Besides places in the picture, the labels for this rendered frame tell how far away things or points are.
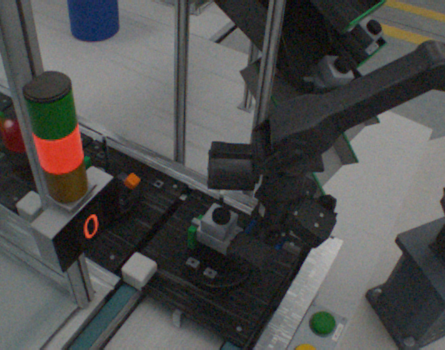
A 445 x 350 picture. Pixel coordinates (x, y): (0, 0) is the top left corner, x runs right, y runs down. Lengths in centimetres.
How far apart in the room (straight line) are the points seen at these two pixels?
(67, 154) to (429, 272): 60
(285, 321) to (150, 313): 23
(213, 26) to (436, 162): 82
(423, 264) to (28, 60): 67
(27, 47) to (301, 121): 31
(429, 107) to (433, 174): 179
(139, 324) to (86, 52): 93
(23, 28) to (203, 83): 98
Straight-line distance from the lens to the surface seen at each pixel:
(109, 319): 88
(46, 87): 53
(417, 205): 126
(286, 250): 94
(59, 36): 170
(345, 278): 107
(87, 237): 68
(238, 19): 89
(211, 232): 82
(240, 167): 65
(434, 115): 308
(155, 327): 91
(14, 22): 50
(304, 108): 62
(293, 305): 90
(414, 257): 89
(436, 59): 59
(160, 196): 100
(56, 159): 57
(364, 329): 102
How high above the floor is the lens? 173
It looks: 47 degrees down
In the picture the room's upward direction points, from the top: 5 degrees clockwise
